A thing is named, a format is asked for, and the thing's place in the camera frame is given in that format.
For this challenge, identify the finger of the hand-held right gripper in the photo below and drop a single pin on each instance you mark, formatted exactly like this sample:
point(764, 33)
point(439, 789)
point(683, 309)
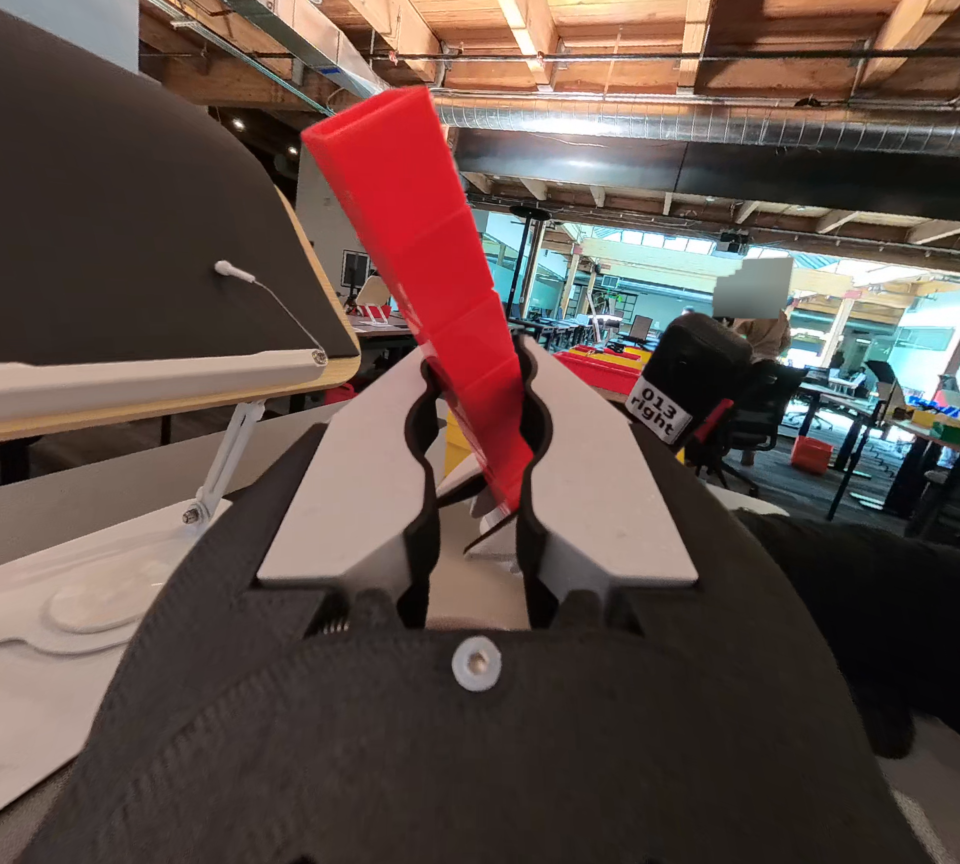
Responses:
point(459, 480)
point(499, 541)

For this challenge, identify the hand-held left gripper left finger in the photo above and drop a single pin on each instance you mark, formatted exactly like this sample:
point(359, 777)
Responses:
point(345, 504)

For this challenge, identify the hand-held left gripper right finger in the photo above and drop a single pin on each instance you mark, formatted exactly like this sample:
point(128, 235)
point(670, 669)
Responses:
point(607, 504)

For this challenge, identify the red linked cube strip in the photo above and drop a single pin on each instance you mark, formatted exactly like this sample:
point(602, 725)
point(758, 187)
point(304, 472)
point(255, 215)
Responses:
point(420, 241)

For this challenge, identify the yellow plastic bin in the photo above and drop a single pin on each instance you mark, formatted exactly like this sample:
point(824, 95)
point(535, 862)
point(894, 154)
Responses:
point(457, 451)
point(926, 420)

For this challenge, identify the black office chair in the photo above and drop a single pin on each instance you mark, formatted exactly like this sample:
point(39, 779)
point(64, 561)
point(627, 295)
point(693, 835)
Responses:
point(757, 406)

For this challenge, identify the row of red yellow bins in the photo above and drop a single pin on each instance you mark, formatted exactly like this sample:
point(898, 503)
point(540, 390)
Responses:
point(592, 369)

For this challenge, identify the red plastic bin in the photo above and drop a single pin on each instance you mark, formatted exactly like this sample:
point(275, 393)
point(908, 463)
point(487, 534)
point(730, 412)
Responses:
point(341, 395)
point(811, 457)

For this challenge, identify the background work table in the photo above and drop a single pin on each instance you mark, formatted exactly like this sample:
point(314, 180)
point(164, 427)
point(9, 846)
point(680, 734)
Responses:
point(892, 429)
point(382, 328)

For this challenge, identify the black pole stand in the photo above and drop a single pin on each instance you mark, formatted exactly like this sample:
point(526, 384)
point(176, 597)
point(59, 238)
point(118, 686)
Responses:
point(527, 264)

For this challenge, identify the background book stand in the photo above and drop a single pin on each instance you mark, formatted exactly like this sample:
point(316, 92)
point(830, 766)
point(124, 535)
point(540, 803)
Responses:
point(373, 292)

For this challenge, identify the green plastic bin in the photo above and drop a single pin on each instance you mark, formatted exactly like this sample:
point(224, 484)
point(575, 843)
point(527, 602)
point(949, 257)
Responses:
point(949, 433)

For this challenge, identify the black ceiling pipe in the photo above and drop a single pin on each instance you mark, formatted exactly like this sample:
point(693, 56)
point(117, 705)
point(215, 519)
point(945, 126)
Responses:
point(675, 58)

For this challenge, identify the long spiral ceiling duct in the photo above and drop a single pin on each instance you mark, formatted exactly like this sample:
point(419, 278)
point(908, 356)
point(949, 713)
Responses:
point(675, 121)

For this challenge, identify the framed wall picture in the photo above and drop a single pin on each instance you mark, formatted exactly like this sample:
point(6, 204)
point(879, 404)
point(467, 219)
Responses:
point(352, 269)

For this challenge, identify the long silver duct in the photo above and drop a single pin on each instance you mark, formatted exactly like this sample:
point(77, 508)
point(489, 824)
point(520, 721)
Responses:
point(300, 16)

